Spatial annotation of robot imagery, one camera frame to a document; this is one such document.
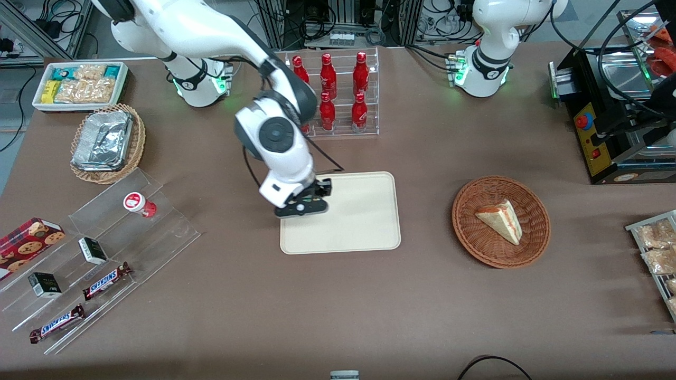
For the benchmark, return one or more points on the cream rectangular tray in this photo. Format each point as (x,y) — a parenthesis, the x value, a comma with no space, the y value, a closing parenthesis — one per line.
(359,221)

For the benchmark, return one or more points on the teal snack packet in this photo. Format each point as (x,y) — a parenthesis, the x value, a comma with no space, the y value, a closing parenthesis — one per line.
(112,72)
(63,73)

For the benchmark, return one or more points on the small black box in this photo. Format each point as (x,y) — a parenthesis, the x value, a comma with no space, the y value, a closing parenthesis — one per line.
(93,251)
(45,285)

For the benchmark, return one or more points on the white plastic snack bin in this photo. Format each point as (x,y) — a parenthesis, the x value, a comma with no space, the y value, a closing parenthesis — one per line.
(39,105)

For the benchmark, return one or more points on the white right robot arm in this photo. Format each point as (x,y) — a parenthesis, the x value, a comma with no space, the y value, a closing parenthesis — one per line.
(274,134)

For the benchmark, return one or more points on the clear bag of snacks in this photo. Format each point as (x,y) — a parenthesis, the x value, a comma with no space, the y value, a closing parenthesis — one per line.
(657,234)
(672,286)
(672,306)
(660,261)

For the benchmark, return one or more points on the clear rice cracker bag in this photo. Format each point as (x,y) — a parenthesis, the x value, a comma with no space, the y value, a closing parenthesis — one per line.
(87,91)
(90,72)

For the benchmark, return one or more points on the yellow snack packet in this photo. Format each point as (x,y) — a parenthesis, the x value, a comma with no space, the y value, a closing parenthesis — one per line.
(50,92)

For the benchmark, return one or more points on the round brown wicker basket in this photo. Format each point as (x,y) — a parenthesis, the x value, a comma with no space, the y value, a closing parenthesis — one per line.
(475,243)

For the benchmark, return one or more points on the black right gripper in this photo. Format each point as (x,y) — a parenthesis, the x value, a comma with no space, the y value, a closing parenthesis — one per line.
(320,187)

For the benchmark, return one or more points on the Snickers chocolate bar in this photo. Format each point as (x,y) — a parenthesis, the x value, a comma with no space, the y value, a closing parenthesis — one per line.
(105,281)
(57,323)

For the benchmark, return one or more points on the red cookie box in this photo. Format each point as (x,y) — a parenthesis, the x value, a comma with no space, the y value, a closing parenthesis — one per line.
(26,245)

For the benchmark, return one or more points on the red cola bottle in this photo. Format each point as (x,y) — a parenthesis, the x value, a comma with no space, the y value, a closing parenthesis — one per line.
(359,115)
(306,128)
(361,76)
(328,79)
(300,71)
(327,115)

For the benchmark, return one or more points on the stacked aluminium foil trays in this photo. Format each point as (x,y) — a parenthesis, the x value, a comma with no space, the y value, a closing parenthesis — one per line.
(105,140)

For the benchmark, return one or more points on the aluminium frame rack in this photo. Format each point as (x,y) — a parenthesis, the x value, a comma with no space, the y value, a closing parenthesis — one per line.
(274,24)

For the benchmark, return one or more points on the wrapped triangle sandwich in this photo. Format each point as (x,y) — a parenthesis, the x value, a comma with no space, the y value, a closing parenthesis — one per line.
(501,220)

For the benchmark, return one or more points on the oval wicker basket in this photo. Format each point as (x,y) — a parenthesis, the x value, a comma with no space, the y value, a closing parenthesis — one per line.
(138,142)

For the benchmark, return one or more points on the white power strip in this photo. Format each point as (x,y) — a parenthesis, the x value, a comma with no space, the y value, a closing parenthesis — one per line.
(341,38)

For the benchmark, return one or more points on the black heating machine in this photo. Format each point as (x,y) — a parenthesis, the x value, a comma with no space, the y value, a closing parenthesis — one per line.
(602,158)

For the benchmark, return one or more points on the clear acrylic bottle rack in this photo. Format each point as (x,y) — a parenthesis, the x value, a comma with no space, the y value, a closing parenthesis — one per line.
(346,113)

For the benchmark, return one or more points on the red emergency stop button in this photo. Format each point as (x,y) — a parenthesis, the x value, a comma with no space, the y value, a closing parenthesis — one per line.
(583,121)

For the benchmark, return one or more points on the small grey device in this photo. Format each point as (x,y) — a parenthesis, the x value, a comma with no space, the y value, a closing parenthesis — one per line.
(344,376)

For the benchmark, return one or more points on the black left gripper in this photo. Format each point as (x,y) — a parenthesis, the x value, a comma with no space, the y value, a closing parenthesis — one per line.
(648,138)

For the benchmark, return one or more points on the clear acrylic stepped display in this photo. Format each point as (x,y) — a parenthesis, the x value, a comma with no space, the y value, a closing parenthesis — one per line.
(158,232)

